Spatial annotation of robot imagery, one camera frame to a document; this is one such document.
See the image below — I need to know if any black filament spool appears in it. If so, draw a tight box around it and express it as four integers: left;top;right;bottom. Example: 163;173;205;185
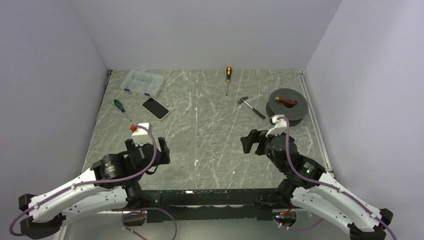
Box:
265;88;309;126

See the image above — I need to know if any black base frame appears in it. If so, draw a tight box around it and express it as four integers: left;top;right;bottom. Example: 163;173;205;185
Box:
125;188;292;223

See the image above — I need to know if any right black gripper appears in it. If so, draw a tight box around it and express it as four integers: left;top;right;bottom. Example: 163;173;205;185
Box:
240;127;285;172

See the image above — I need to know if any green handled screwdriver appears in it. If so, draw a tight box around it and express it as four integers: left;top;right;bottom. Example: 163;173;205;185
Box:
113;99;132;122

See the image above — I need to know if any phone in beige case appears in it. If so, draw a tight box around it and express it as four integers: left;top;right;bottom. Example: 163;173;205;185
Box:
142;97;170;121

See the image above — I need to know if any clear plastic screw box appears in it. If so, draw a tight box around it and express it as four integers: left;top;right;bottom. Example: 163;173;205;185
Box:
120;70;164;97

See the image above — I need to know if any orange black screwdriver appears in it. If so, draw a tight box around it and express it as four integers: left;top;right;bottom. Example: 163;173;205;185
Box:
225;66;232;96

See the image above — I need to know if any small black handled hammer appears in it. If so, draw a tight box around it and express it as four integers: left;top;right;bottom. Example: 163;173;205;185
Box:
237;96;266;120

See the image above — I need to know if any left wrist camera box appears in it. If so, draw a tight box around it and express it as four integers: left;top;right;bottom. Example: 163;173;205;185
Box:
129;122;152;146

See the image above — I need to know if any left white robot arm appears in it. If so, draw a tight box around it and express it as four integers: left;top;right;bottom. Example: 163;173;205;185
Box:
17;137;171;240

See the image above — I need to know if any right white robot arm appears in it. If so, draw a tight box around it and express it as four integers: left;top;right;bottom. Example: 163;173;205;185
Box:
240;129;393;240

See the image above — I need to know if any brown red tool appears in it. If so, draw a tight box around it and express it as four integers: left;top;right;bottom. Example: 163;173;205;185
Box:
274;96;298;108

